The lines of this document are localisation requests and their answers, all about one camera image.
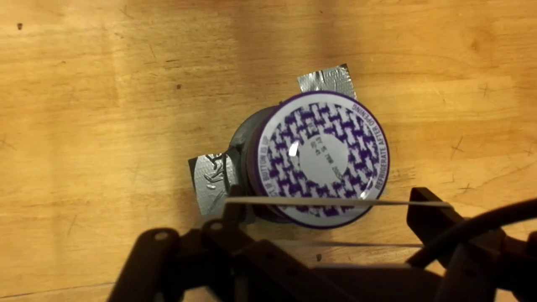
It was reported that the black cable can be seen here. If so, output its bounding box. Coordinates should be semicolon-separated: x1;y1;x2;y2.
406;196;537;270

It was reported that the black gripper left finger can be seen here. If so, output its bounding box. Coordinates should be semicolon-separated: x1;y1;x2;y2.
107;202;314;302

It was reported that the stretched elastic rubber band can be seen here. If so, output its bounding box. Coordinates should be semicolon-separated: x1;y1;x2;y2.
221;196;448;248

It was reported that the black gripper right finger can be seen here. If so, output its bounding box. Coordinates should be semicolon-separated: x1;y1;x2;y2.
406;187;537;302

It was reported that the dark jar with white lid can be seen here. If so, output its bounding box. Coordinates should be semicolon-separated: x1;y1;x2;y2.
231;90;389;228

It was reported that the grey duct tape patch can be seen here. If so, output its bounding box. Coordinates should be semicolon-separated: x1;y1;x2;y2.
188;63;356;218

